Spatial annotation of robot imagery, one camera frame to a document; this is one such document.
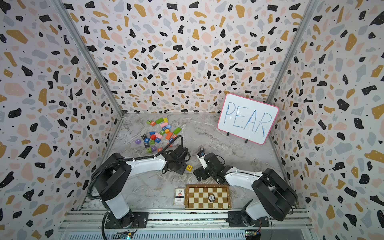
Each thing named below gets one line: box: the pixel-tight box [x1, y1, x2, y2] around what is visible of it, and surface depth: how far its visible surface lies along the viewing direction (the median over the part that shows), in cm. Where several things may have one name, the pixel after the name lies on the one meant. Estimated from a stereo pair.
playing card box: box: [173, 187, 186, 207], surface depth 81 cm
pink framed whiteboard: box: [217, 93, 280, 145], surface depth 102 cm
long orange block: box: [165, 131, 173, 140], surface depth 111 cm
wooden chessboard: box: [185, 184, 232, 209], surface depth 81 cm
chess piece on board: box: [208, 194, 216, 202], surface depth 80 cm
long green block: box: [173, 127, 182, 135], surface depth 112 cm
